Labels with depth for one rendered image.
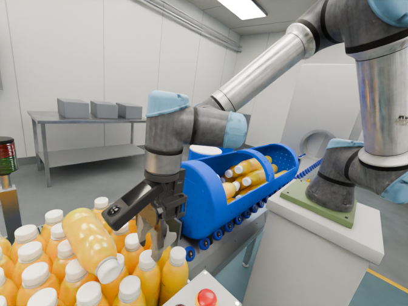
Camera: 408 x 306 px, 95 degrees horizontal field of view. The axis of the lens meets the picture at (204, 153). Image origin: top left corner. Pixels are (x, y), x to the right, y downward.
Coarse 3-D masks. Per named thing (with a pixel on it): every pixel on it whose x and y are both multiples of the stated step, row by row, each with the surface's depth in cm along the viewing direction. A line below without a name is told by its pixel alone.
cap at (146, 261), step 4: (144, 252) 44; (148, 252) 44; (140, 256) 43; (144, 256) 43; (148, 256) 43; (140, 260) 42; (144, 260) 42; (148, 260) 42; (152, 260) 42; (140, 264) 42; (144, 264) 42; (148, 264) 42; (152, 264) 43; (144, 268) 42; (148, 268) 42
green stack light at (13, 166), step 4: (12, 156) 56; (16, 156) 58; (0, 160) 54; (4, 160) 54; (8, 160) 55; (12, 160) 56; (16, 160) 58; (0, 164) 54; (4, 164) 55; (8, 164) 55; (12, 164) 56; (16, 164) 58; (0, 168) 54; (4, 168) 55; (8, 168) 56; (12, 168) 56; (16, 168) 58; (0, 172) 54; (4, 172) 55; (8, 172) 56
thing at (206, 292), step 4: (204, 288) 37; (200, 292) 36; (204, 292) 36; (208, 292) 36; (212, 292) 36; (200, 296) 35; (204, 296) 35; (208, 296) 35; (212, 296) 35; (200, 300) 34; (204, 300) 34; (208, 300) 34; (212, 300) 35; (216, 300) 35; (200, 304) 34; (204, 304) 34; (208, 304) 34; (212, 304) 34
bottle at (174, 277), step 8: (168, 264) 46; (176, 264) 45; (184, 264) 46; (168, 272) 45; (176, 272) 44; (184, 272) 45; (168, 280) 44; (176, 280) 44; (184, 280) 45; (160, 288) 47; (168, 288) 45; (176, 288) 45; (160, 296) 48; (168, 296) 46; (160, 304) 48
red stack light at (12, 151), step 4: (0, 144) 53; (4, 144) 53; (8, 144) 54; (12, 144) 55; (0, 148) 53; (4, 148) 54; (8, 148) 54; (12, 148) 55; (0, 152) 53; (4, 152) 54; (8, 152) 55; (12, 152) 56; (0, 156) 53; (4, 156) 54; (8, 156) 55
